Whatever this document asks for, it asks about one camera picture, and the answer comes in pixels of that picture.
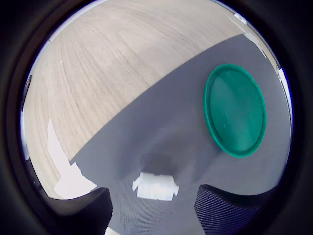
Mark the small white plastic terminal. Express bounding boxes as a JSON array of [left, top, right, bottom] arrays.
[[132, 171, 180, 202]]

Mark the round green lid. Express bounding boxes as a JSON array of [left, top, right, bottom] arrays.
[[203, 63, 268, 159]]

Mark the white masking tape cross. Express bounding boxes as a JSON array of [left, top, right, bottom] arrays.
[[47, 119, 98, 199], [243, 32, 268, 59]]

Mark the dark grey mat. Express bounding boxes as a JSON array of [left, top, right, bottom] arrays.
[[70, 32, 293, 235]]

